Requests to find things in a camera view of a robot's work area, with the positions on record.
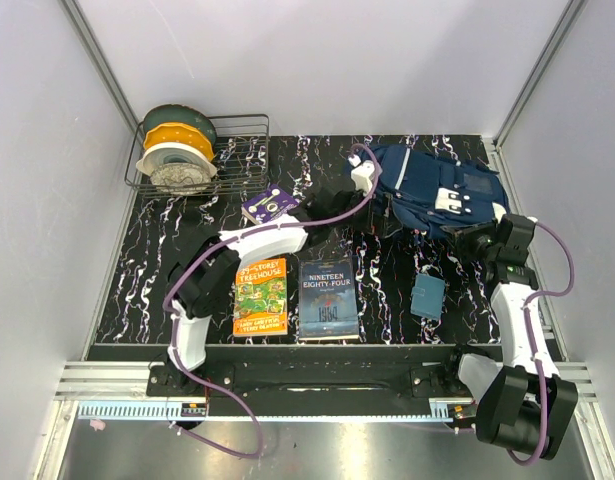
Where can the small blue wallet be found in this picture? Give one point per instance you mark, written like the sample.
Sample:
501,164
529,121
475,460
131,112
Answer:
427,297

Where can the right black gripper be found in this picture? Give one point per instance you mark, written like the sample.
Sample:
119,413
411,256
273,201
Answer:
463,236

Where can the yellow plate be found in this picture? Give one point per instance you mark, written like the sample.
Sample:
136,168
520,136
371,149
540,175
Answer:
177,132

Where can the orange Treehouse book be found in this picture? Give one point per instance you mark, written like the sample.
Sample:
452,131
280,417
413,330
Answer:
260,306

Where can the white plate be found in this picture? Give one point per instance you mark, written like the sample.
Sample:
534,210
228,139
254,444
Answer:
173,153

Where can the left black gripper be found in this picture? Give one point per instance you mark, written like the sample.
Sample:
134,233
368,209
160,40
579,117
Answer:
382,226

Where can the aluminium front rail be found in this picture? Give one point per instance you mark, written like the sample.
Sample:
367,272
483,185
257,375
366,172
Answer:
129,380

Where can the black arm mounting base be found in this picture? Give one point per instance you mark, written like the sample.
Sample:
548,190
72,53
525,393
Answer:
322,381

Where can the grey patterned plate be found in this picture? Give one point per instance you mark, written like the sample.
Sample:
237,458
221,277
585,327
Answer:
181,179

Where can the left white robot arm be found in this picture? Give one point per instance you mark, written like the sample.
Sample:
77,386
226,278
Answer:
198,284

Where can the purple paperback book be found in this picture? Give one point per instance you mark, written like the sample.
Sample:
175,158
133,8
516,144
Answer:
268,205

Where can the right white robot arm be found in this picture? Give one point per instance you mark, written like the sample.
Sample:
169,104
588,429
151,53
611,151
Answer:
524,405

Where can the black wire dish rack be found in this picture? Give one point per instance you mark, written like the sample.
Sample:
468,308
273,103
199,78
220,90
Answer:
241,159

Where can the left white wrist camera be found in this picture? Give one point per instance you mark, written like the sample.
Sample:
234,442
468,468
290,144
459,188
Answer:
364,173

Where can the dark green plate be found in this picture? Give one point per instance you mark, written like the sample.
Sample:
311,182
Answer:
180,113

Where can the navy blue student backpack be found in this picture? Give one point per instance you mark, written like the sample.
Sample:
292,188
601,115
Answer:
428,192

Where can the dark blue 1984 book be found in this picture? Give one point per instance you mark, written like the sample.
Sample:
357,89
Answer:
327,301

